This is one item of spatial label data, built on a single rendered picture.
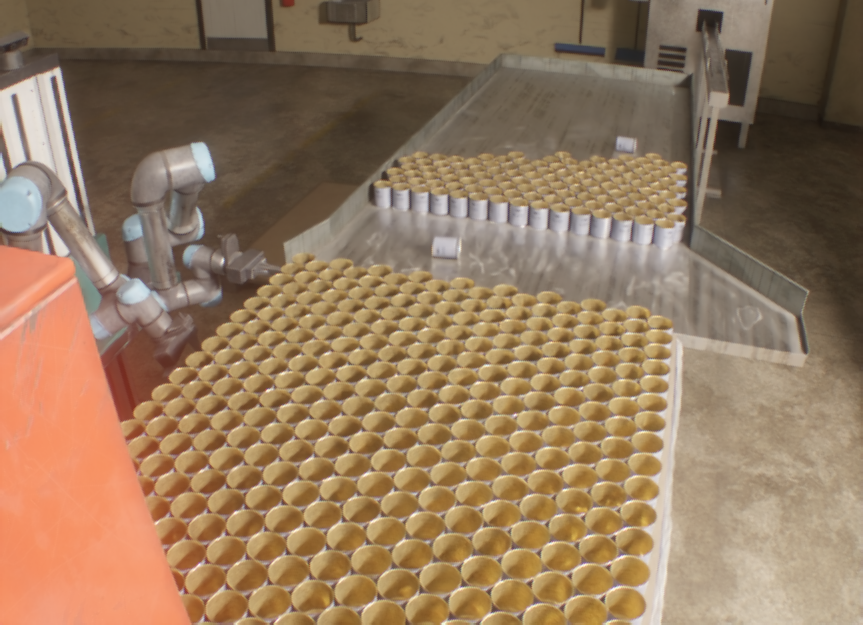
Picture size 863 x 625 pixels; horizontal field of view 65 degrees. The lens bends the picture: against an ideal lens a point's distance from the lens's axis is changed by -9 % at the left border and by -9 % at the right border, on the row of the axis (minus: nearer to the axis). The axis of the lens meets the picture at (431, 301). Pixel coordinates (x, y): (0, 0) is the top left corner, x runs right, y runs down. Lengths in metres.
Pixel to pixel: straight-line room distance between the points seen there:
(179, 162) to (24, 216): 0.51
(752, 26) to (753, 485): 4.52
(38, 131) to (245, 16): 7.52
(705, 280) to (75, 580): 2.18
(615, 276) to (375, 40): 7.04
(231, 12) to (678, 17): 5.57
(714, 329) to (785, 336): 0.21
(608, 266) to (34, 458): 2.15
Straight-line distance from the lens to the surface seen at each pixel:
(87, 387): 0.34
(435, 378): 1.67
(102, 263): 2.05
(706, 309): 2.23
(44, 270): 0.32
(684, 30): 6.86
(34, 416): 0.32
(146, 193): 2.13
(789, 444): 3.57
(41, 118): 2.37
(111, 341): 2.34
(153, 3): 10.60
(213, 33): 10.06
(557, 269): 2.31
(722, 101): 4.62
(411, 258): 2.34
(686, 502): 3.14
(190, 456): 1.52
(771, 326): 2.23
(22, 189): 1.83
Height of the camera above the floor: 2.20
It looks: 32 degrees down
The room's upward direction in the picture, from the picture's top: straight up
